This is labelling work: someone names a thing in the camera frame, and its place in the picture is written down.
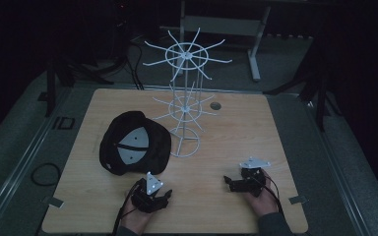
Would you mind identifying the grey metal desk frame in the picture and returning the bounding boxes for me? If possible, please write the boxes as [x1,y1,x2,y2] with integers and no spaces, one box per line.
[178,0,273,83]

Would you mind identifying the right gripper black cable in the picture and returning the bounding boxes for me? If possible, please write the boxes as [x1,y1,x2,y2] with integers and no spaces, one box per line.
[261,174,285,218]

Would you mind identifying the grey tape piece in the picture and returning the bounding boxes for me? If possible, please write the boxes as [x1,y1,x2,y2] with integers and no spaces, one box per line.
[287,195,310,206]
[41,195,65,208]

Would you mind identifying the white wire hat rack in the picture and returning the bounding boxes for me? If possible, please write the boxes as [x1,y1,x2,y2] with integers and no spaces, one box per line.
[142,27,233,159]

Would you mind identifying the person's left hand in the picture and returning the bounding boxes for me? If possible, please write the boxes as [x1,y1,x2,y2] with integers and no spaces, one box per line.
[120,192,157,236]

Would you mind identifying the person's right hand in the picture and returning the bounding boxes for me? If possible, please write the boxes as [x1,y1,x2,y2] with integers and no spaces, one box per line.
[242,168,281,218]

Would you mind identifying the black tripod stand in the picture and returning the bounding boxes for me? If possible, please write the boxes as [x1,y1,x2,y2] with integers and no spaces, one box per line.
[263,35,343,133]
[37,54,130,118]

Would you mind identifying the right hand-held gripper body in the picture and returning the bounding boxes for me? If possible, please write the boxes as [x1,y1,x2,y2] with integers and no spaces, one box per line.
[231,156,273,199]

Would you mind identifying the black baseball cap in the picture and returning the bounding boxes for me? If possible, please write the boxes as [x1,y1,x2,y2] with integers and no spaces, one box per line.
[98,110,172,177]

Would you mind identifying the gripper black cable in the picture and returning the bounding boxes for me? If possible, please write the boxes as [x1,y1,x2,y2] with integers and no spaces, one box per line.
[261,174,285,218]
[111,180,144,236]

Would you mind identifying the black cable loop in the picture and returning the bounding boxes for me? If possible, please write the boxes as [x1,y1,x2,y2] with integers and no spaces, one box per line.
[31,162,63,188]

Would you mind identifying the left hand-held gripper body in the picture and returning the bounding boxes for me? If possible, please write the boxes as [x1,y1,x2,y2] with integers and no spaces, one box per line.
[131,171,170,214]

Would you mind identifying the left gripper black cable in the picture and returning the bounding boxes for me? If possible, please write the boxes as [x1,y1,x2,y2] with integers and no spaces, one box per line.
[111,180,144,236]

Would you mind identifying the black floor cables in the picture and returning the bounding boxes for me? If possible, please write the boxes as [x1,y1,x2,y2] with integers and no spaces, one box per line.
[124,19,146,90]

